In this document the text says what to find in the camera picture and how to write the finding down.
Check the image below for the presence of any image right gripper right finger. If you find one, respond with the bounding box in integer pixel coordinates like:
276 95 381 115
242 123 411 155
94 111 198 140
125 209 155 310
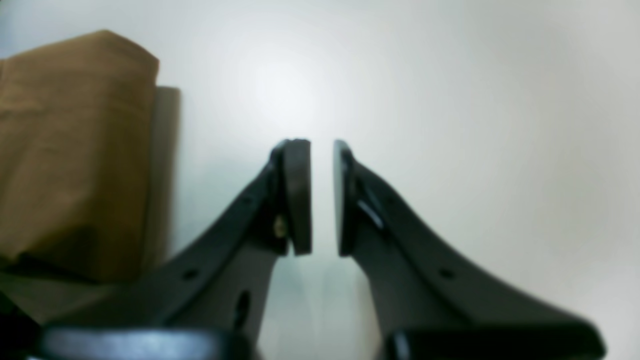
333 140 606 360

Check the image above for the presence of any image right gripper black left finger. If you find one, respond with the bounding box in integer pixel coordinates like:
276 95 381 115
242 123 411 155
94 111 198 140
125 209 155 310
38 139 313 360

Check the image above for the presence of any brown t-shirt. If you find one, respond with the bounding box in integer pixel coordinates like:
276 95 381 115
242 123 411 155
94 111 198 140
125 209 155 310
0 30 159 283

